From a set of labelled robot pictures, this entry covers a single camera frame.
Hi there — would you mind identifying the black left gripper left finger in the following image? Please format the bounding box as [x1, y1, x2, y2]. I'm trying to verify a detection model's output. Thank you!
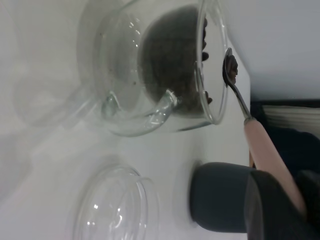
[245, 169, 310, 240]

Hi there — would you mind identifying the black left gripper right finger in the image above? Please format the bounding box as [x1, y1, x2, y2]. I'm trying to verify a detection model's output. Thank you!
[296, 169, 320, 240]

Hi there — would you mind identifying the dark grey ceramic mug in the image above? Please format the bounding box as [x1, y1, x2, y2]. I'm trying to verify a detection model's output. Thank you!
[187, 161, 259, 235]

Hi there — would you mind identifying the metal spoon with pink handle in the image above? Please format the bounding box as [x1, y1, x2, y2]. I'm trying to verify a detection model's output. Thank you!
[221, 47, 309, 215]

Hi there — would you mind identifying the clear round glass lid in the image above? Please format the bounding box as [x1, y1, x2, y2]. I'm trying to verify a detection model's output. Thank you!
[71, 162, 161, 240]

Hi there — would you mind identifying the heap of dark coffee beans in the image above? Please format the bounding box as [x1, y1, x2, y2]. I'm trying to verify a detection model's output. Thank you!
[138, 5, 214, 119]

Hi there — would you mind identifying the white ribbed panel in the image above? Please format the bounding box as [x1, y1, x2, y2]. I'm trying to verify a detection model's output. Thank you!
[260, 104, 320, 126]

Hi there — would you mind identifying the clear glass saucer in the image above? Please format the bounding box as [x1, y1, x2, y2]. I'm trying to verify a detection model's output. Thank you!
[74, 0, 121, 107]

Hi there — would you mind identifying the clear glass cup with handle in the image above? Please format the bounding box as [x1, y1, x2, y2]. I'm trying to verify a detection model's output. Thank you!
[99, 0, 230, 138]

